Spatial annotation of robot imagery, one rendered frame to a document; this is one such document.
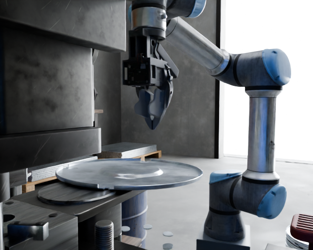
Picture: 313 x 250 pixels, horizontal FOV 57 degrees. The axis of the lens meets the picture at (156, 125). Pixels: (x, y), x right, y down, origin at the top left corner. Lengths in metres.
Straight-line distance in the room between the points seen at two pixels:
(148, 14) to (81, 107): 0.32
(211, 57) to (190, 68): 4.33
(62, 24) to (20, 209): 0.25
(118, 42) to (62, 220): 0.23
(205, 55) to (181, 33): 0.12
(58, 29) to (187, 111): 4.98
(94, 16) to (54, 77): 0.09
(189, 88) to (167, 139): 1.03
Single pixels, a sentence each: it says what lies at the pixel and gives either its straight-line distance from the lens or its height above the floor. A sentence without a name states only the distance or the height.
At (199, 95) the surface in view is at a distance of 5.17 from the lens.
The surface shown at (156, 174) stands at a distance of 0.56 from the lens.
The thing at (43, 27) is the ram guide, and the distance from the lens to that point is 0.31.
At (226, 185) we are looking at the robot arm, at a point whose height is 0.64.
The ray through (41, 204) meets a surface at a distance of 0.45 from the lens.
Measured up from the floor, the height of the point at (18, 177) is 0.83.
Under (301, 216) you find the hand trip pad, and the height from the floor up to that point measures 0.76.
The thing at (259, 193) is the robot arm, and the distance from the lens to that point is 0.97.
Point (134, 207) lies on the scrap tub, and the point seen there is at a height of 0.37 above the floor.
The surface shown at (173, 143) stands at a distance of 5.43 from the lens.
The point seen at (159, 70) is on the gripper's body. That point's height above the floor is 0.99.
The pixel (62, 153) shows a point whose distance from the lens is 0.32.
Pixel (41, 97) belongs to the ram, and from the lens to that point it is 0.33.
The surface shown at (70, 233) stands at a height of 0.76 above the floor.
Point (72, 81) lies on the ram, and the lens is 0.36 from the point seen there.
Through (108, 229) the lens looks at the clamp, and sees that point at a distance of 0.28.
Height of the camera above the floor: 0.92
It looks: 4 degrees down
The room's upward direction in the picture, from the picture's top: straight up
